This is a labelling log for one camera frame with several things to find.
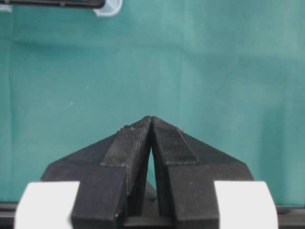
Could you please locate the green table cloth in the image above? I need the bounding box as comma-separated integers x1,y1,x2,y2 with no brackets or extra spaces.
0,0,305,206

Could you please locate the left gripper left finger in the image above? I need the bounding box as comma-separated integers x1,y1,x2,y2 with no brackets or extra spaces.
41,116,152,229

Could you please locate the black box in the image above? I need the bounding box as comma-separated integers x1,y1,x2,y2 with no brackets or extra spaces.
0,0,106,9

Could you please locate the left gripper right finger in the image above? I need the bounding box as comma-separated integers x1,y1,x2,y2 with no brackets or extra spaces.
151,116,254,229

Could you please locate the clear plastic storage case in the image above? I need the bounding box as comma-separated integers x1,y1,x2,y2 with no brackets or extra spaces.
0,0,123,17

